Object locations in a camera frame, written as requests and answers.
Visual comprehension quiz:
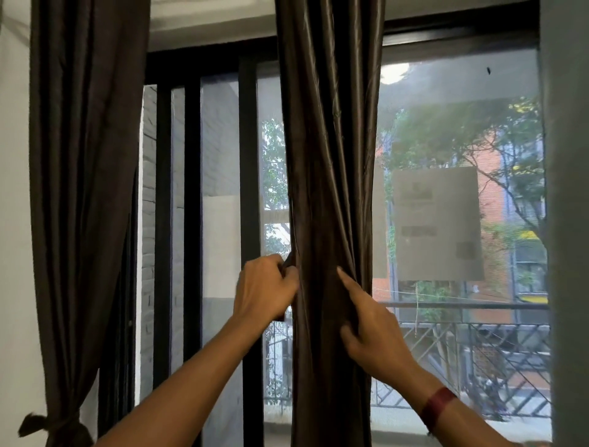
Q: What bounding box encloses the light teal curtain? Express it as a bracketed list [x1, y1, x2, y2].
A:
[539, 0, 589, 447]

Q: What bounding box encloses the black balcony railing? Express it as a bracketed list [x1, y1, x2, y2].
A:
[264, 301, 552, 420]

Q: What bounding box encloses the green tree outside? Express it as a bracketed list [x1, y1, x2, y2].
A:
[382, 96, 549, 249]
[262, 119, 291, 258]

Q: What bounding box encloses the person's right hand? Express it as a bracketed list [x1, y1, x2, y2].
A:
[336, 266, 434, 402]

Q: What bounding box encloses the person's left hand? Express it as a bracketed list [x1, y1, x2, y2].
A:
[232, 253, 301, 335]

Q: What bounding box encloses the orange and grey building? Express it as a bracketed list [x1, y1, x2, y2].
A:
[375, 133, 551, 323]

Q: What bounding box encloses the white paper sheet with print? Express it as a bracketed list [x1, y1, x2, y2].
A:
[391, 165, 485, 282]

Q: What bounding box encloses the dark brown curtain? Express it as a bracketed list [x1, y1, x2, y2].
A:
[274, 0, 387, 447]
[18, 0, 152, 447]

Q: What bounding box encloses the person's left forearm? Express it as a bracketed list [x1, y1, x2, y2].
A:
[94, 317, 272, 447]

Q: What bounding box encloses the red wrist band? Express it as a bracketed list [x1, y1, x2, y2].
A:
[419, 386, 459, 435]

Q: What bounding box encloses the grey mesh window screen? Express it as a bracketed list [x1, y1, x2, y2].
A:
[375, 44, 551, 433]

